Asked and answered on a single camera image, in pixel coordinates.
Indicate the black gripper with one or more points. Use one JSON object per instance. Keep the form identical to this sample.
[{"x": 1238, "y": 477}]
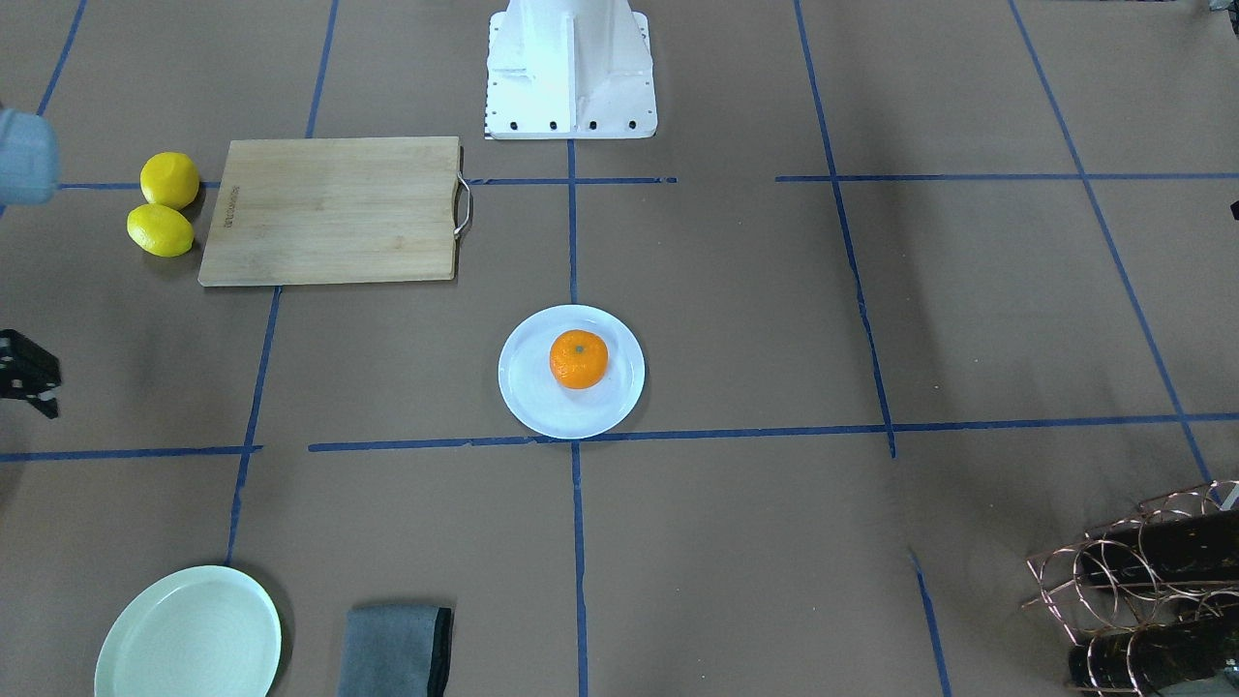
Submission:
[{"x": 24, "y": 373}]

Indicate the light blue plate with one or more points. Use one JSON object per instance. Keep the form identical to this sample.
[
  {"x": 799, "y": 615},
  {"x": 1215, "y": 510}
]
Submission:
[{"x": 539, "y": 400}]

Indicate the orange mandarin fruit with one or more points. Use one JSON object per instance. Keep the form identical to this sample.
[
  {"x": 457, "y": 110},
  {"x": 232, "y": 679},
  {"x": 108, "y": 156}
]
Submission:
[{"x": 578, "y": 359}]

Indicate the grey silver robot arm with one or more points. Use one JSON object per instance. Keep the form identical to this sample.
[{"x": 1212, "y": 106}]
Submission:
[{"x": 29, "y": 175}]

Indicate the pale green plate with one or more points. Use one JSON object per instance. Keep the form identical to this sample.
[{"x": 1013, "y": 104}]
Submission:
[{"x": 207, "y": 630}]

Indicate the lower yellow lemon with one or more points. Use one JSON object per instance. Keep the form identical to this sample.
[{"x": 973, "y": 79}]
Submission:
[{"x": 160, "y": 231}]

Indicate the yellow lemon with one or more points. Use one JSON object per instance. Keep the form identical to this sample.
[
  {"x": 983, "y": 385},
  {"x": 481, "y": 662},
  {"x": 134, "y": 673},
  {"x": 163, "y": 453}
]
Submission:
[
  {"x": 160, "y": 231},
  {"x": 170, "y": 179}
]

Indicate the upper yellow lemon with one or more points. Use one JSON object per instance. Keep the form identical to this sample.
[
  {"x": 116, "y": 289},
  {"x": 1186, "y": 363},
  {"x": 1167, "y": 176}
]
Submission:
[{"x": 170, "y": 179}]

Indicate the bamboo cutting board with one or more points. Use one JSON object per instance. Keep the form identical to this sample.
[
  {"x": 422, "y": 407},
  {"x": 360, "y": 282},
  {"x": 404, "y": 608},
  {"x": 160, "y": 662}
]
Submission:
[{"x": 359, "y": 210}]

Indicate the folded grey cloth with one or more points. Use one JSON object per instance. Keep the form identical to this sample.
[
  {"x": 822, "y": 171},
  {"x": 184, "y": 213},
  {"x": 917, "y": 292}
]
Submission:
[{"x": 396, "y": 650}]

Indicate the dark green wine bottle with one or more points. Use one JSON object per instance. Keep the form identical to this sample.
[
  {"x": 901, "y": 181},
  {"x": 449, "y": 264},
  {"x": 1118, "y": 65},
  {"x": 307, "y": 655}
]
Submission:
[
  {"x": 1187, "y": 553},
  {"x": 1190, "y": 657}
]

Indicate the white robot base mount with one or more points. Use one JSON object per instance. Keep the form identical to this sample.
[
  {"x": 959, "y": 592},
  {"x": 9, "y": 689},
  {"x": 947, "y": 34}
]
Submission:
[{"x": 569, "y": 69}]

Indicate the copper wire bottle rack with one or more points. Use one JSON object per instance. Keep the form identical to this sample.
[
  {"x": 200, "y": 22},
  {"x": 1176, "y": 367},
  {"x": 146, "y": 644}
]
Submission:
[{"x": 1148, "y": 602}]

